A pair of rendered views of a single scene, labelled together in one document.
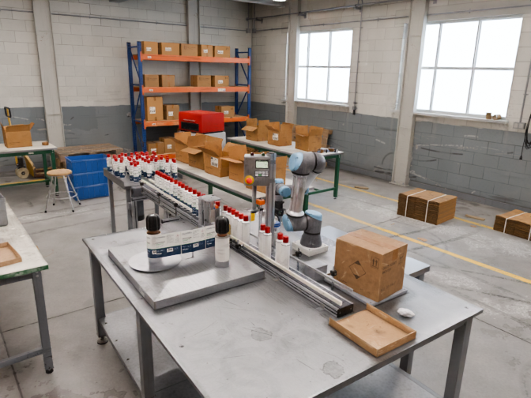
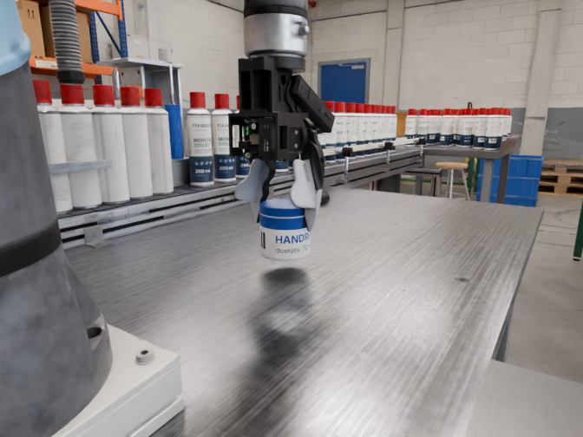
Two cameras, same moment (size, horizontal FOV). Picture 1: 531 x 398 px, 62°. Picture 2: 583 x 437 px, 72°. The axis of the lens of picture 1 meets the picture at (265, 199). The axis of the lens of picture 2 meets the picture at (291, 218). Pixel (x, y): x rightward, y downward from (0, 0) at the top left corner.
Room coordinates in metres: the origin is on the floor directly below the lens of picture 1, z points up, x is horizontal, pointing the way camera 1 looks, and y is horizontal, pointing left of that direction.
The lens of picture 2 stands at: (2.89, -0.58, 1.03)
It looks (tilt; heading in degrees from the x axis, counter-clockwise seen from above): 14 degrees down; 69
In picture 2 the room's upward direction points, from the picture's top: straight up
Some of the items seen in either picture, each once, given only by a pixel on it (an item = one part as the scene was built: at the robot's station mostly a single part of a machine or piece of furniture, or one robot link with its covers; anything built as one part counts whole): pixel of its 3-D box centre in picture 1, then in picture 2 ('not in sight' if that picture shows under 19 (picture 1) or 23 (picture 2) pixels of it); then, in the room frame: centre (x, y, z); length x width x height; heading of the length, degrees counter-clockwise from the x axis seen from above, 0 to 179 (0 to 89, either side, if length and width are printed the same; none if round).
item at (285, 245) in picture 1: (285, 253); not in sight; (2.36, -0.12, 0.98); 0.05 x 0.05 x 0.20
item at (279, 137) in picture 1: (278, 133); not in sight; (7.49, -0.19, 0.97); 0.42 x 0.39 x 0.37; 125
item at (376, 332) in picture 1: (371, 328); not in sight; (1.81, -0.51, 0.85); 0.30 x 0.26 x 0.04; 35
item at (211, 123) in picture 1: (201, 144); not in sight; (8.40, 1.25, 0.61); 0.70 x 0.60 x 1.22; 49
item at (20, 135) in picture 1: (18, 133); not in sight; (6.81, 3.86, 0.97); 0.48 x 0.47 x 0.37; 40
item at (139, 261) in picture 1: (155, 260); not in sight; (2.42, 0.65, 0.89); 0.31 x 0.31 x 0.01
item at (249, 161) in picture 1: (257, 170); not in sight; (2.76, 0.06, 1.38); 0.17 x 0.10 x 0.19; 90
